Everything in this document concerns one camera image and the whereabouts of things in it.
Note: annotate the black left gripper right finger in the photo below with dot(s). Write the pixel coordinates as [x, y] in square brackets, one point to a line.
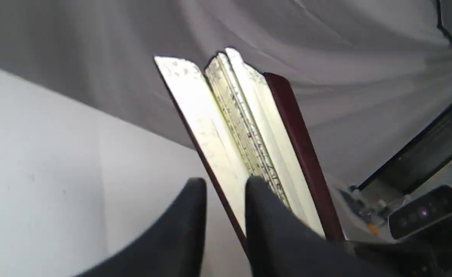
[281, 245]

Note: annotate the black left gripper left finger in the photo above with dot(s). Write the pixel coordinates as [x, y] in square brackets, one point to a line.
[172, 247]

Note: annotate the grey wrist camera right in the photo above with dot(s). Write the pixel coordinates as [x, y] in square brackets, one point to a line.
[425, 216]

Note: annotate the grey fabric backdrop curtain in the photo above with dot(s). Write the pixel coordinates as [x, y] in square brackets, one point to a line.
[368, 75]

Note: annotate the cream paper folding fan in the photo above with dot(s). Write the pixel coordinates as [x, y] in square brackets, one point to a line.
[244, 122]

